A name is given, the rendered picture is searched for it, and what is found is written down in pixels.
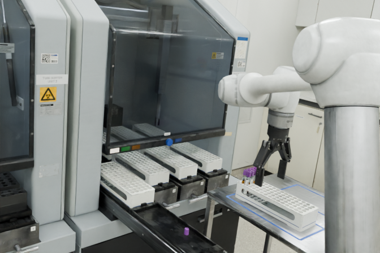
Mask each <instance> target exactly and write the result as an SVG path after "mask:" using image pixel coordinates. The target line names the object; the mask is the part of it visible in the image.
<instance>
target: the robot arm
mask: <svg viewBox="0 0 380 253"><path fill-rule="evenodd" d="M292 61H293V65H294V67H289V66H279V67H277V69H276V70H275V71H274V72H273V75H270V76H262V75H261V74H259V73H239V74H238V75H229V76H226V77H224V78H223V79H221V80H220V82H219V85H218V96H219V98H220V99H221V101H222V102H224V103H225V104H228V105H230V106H236V107H268V108H269V110H268V116H267V123H268V129H267V135H268V136H269V139H268V141H265V140H263V141H262V145H261V148H260V150H259V152H258V154H257V156H256V159H255V161H254V163H253V166H254V167H257V169H256V177H255V181H254V184H255V185H257V186H259V187H262V183H263V179H264V172H265V168H264V166H265V164H266V163H267V161H268V159H269V158H270V156H271V155H272V154H273V153H274V152H276V151H279V154H280V157H281V158H282V159H281V160H280V161H279V168H278V174H277V177H279V178H281V179H283V180H284V178H285V174H286V168H287V162H290V161H291V160H290V159H292V155H291V147H290V137H288V134H289V130H290V127H292V123H293V117H294V115H295V109H296V107H297V105H298V102H299V98H300V92H301V91H313V93H314V95H315V98H316V101H317V103H318V105H319V106H320V107H321V108H324V175H325V253H380V153H379V107H380V20H378V19H370V18H356V17H336V18H330V19H326V20H323V21H321V22H318V23H315V24H313V25H310V26H308V27H306V28H304V29H303V30H302V31H301V32H300V33H299V35H298V36H297V38H296V40H295V43H294V46H293V50H292Z"/></svg>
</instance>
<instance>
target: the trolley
mask: <svg viewBox="0 0 380 253"><path fill-rule="evenodd" d="M277 174H278V173H275V174H272V175H268V176H264V179H263V182H265V183H267V184H269V185H271V186H274V187H276V188H278V189H280V190H282V191H285V192H287V193H289V194H291V195H293V196H295V197H297V198H299V199H301V200H303V201H306V202H308V203H310V204H312V205H314V206H316V207H318V213H317V219H316V224H315V225H313V226H311V227H310V228H308V229H306V230H304V231H302V232H298V231H297V230H295V229H293V228H291V227H290V226H288V225H287V224H285V223H284V222H282V221H280V220H278V219H276V218H274V217H272V216H270V215H269V214H267V213H265V212H264V211H261V210H259V209H258V208H256V207H254V206H252V205H250V204H249V203H247V202H243V201H242V200H240V199H238V198H236V197H235V194H236V187H237V184H234V185H230V186H226V187H222V188H219V189H215V190H211V191H208V192H207V196H208V198H207V203H206V212H205V220H204V229H203V235H205V236H206V237H208V238H209V239H210V237H211V229H212V223H213V215H214V207H215V202H218V203H219V204H221V205H222V206H224V207H226V208H227V209H229V210H230V211H232V212H233V213H235V214H237V215H238V216H240V217H242V218H243V219H244V220H246V221H248V222H249V223H251V224H253V225H254V226H256V227H258V228H259V229H261V230H262V231H264V232H265V233H266V237H265V244H264V250H263V253H270V249H271V243H272V238H275V239H277V240H278V241H280V242H282V243H283V244H285V245H286V246H288V247H289V248H291V249H293V250H294V251H296V252H297V253H325V193H323V192H321V191H319V190H317V189H314V188H312V187H310V186H308V185H306V184H304V183H302V182H299V181H297V180H295V179H292V178H290V177H288V176H286V175H285V178H284V180H283V179H281V178H279V177H277Z"/></svg>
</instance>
